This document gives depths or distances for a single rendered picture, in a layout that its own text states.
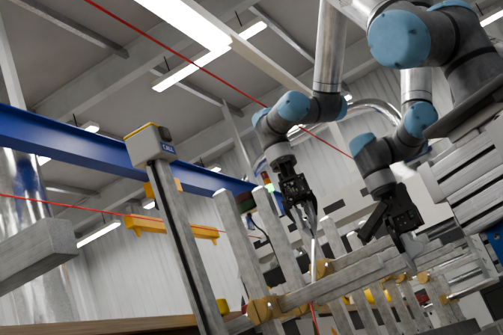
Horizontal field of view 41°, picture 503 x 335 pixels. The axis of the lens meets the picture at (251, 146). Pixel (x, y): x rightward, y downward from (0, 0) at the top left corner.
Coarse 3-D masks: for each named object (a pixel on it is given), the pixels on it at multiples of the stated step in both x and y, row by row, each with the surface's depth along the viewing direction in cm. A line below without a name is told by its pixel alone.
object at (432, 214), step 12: (408, 180) 415; (420, 180) 412; (408, 192) 414; (420, 192) 411; (420, 204) 409; (432, 204) 406; (444, 204) 403; (432, 216) 405; (444, 216) 402; (420, 228) 407
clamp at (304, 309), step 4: (304, 304) 163; (308, 304) 163; (312, 304) 165; (316, 304) 167; (324, 304) 173; (296, 308) 164; (300, 308) 163; (304, 308) 163; (308, 308) 164; (316, 308) 166; (320, 308) 169; (324, 308) 171; (296, 312) 164; (300, 312) 163; (304, 312) 163; (308, 312) 165; (296, 316) 165
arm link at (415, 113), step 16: (416, 0) 172; (432, 0) 175; (416, 80) 163; (416, 96) 162; (432, 96) 164; (416, 112) 157; (432, 112) 158; (400, 128) 164; (416, 128) 157; (416, 144) 164
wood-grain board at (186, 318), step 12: (240, 312) 177; (324, 312) 234; (348, 312) 263; (36, 324) 110; (48, 324) 112; (60, 324) 115; (72, 324) 118; (84, 324) 120; (96, 324) 123; (108, 324) 126; (120, 324) 129; (132, 324) 133; (144, 324) 137; (156, 324) 140; (168, 324) 144; (180, 324) 149; (192, 324) 153
